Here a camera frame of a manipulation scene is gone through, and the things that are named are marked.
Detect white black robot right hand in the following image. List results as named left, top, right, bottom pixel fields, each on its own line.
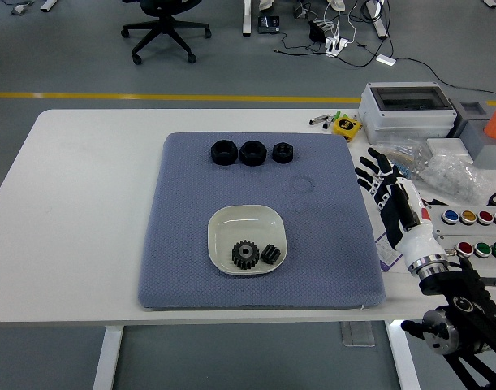
left=355, top=146, right=446, bottom=267

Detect small black gear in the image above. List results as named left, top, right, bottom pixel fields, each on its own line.
left=260, top=242, right=282, bottom=265

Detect large black gear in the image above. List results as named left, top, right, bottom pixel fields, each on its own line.
left=231, top=239, right=261, bottom=271

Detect white push-button control box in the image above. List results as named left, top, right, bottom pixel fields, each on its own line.
left=428, top=204, right=496, bottom=285

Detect white flat box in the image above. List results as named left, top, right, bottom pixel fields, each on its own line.
left=425, top=137, right=472, bottom=158

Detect small black hex nut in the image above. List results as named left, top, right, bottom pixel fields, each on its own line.
left=271, top=141, right=295, bottom=164

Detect large black hex nut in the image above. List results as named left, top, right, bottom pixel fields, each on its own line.
left=209, top=140, right=239, bottom=167
left=239, top=141, right=267, bottom=167

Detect purple-edged label card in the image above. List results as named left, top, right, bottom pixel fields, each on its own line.
left=373, top=231, right=408, bottom=272

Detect bag of blue resistors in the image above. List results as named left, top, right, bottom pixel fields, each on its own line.
left=383, top=140, right=432, bottom=180

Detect clear plastic parts bag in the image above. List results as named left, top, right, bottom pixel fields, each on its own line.
left=417, top=150, right=495, bottom=207

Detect yellow tape measure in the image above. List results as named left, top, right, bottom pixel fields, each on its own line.
left=332, top=116, right=361, bottom=141

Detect grey block holder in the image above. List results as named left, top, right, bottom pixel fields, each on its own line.
left=448, top=98, right=496, bottom=170

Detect white table leg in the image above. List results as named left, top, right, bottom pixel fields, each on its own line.
left=384, top=319, right=422, bottom=390
left=92, top=327, right=123, bottom=390

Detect white square plate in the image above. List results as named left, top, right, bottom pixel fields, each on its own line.
left=206, top=203, right=288, bottom=276

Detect white power strip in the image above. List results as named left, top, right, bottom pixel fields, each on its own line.
left=324, top=35, right=351, bottom=57

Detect white desk leg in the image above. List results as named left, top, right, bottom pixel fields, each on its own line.
left=242, top=0, right=255, bottom=37
left=363, top=0, right=389, bottom=40

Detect black power adapter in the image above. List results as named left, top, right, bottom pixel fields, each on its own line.
left=308, top=19, right=326, bottom=43

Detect blue-grey textured mat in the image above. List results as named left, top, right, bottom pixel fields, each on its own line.
left=136, top=131, right=386, bottom=312

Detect black desk phone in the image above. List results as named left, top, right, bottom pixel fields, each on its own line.
left=257, top=15, right=282, bottom=36

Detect black office chair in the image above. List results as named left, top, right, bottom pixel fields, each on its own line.
left=120, top=0, right=212, bottom=65

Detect grey electrical enclosure box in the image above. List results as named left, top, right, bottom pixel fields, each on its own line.
left=357, top=82, right=459, bottom=145

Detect grey metal table bracket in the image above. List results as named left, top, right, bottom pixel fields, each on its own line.
left=339, top=321, right=377, bottom=348

